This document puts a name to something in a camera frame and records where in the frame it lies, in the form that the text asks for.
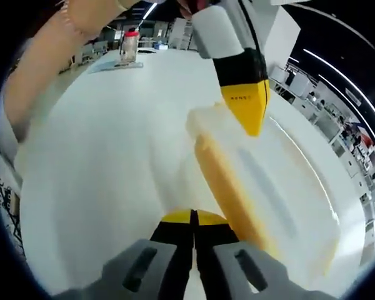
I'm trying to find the clear jar with red lid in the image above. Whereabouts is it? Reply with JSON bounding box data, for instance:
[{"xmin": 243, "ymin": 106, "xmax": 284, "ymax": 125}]
[{"xmin": 120, "ymin": 28, "xmax": 141, "ymax": 64}]

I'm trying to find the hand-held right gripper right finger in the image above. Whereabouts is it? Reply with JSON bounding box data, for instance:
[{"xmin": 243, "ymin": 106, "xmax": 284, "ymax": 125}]
[{"xmin": 195, "ymin": 209, "xmax": 326, "ymax": 300}]

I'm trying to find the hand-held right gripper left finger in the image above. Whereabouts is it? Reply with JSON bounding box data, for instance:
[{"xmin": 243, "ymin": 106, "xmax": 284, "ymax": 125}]
[{"xmin": 54, "ymin": 209, "xmax": 196, "ymax": 300}]

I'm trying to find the straight ceiling light strip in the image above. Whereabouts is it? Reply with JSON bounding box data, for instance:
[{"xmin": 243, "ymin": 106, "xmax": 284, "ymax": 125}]
[{"xmin": 302, "ymin": 47, "xmax": 375, "ymax": 134}]

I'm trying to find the row of white office desks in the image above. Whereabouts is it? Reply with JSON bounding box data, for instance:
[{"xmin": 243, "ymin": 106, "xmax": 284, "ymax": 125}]
[{"xmin": 268, "ymin": 61, "xmax": 375, "ymax": 238}]

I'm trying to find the white square pillar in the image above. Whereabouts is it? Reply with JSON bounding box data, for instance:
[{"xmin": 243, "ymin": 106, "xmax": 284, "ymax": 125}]
[{"xmin": 259, "ymin": 4, "xmax": 302, "ymax": 54}]

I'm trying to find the yellow plastic latch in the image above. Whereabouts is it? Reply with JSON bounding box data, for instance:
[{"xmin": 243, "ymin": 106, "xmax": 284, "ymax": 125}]
[{"xmin": 194, "ymin": 133, "xmax": 272, "ymax": 254}]

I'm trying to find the translucent white storage box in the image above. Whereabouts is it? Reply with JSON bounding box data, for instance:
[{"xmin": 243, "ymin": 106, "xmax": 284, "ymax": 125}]
[{"xmin": 186, "ymin": 102, "xmax": 340, "ymax": 284}]

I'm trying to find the blue mat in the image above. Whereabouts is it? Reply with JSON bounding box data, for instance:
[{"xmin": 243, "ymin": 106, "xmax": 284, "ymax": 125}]
[{"xmin": 86, "ymin": 58, "xmax": 144, "ymax": 75}]

